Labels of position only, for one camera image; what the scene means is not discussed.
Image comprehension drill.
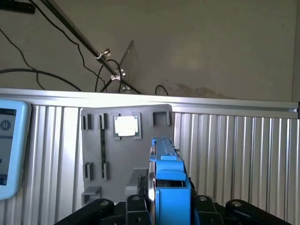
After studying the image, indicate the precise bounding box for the grey plastic parts rack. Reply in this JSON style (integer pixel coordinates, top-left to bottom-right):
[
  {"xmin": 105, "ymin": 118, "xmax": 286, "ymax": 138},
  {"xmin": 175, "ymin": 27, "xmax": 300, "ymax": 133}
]
[{"xmin": 80, "ymin": 104, "xmax": 174, "ymax": 205}]

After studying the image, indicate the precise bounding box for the green RAM stick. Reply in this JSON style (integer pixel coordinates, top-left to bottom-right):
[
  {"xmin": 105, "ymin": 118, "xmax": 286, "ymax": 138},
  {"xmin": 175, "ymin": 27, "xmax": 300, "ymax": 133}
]
[{"xmin": 100, "ymin": 114, "xmax": 106, "ymax": 179}]

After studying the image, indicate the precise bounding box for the silver CPU chip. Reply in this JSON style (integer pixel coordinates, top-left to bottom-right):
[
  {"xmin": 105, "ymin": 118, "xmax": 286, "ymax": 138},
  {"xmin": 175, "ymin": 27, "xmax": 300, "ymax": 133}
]
[{"xmin": 113, "ymin": 115, "xmax": 142, "ymax": 138}]

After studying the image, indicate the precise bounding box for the light blue teach pendant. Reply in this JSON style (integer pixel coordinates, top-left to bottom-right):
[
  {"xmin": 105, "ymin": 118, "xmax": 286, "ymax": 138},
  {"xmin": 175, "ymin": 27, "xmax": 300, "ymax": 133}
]
[{"xmin": 0, "ymin": 99, "xmax": 32, "ymax": 201}]

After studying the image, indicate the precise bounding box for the clear acrylic panel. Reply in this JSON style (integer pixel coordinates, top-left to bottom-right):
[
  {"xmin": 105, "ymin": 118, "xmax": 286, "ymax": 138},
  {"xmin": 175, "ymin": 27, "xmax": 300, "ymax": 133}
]
[{"xmin": 118, "ymin": 39, "xmax": 142, "ymax": 94}]

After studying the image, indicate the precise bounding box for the metal tripod rod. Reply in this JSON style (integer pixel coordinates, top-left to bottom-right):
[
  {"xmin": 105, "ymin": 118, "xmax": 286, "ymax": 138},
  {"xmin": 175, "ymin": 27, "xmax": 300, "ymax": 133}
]
[{"xmin": 38, "ymin": 0, "xmax": 143, "ymax": 95}]

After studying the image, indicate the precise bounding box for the black flat bar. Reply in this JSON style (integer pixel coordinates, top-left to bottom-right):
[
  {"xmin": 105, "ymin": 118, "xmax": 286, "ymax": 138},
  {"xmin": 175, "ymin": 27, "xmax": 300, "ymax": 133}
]
[{"xmin": 0, "ymin": 3, "xmax": 36, "ymax": 15}]

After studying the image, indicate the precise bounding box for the aluminium frame rail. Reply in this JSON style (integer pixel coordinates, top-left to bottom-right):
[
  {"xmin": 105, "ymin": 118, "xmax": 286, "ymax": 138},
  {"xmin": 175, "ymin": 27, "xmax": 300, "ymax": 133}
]
[{"xmin": 0, "ymin": 88, "xmax": 300, "ymax": 119}]

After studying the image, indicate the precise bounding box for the short black cable loop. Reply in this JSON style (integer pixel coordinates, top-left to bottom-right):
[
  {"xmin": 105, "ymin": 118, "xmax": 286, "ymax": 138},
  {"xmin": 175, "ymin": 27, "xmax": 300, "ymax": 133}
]
[{"xmin": 155, "ymin": 84, "xmax": 169, "ymax": 96}]

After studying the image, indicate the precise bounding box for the black looped cable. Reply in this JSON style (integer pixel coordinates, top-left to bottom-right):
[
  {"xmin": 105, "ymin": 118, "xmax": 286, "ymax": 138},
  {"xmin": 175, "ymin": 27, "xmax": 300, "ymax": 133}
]
[{"xmin": 94, "ymin": 58, "xmax": 120, "ymax": 92}]

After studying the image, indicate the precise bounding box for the thick black cable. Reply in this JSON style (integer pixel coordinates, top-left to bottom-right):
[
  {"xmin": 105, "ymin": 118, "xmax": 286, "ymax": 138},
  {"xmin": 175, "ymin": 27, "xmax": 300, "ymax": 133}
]
[{"xmin": 0, "ymin": 68, "xmax": 83, "ymax": 92}]

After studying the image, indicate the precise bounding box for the thin black cable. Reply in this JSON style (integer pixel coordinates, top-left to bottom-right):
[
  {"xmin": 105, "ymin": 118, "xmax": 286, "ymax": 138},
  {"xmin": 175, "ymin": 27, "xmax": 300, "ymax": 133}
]
[
  {"xmin": 28, "ymin": 0, "xmax": 105, "ymax": 92},
  {"xmin": 0, "ymin": 28, "xmax": 45, "ymax": 90}
]

